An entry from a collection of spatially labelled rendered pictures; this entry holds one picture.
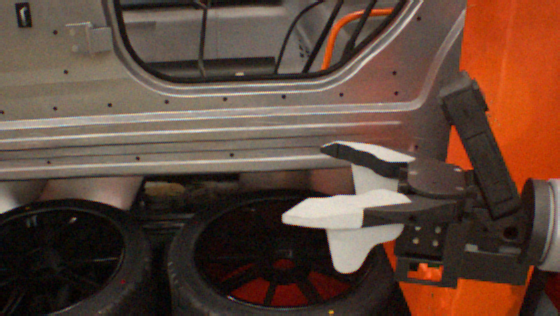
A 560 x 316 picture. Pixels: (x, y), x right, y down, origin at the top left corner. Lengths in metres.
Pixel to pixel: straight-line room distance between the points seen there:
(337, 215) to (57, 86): 1.10
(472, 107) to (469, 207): 0.08
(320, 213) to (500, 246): 0.16
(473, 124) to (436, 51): 1.02
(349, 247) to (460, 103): 0.13
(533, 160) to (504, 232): 0.50
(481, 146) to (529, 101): 0.50
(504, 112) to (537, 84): 0.07
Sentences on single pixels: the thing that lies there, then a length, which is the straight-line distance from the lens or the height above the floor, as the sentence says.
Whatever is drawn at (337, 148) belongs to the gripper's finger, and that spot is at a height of 1.23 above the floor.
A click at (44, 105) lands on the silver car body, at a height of 0.96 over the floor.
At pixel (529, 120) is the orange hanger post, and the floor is 1.12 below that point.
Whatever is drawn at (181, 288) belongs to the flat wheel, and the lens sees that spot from 1.47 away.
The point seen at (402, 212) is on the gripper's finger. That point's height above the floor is 1.25.
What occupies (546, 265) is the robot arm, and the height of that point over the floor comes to 1.20.
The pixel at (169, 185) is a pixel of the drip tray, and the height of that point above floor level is 0.01.
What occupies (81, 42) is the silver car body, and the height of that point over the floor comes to 1.11.
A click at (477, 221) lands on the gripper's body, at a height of 1.22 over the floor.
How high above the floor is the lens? 1.46
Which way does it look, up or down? 29 degrees down
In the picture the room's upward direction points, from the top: straight up
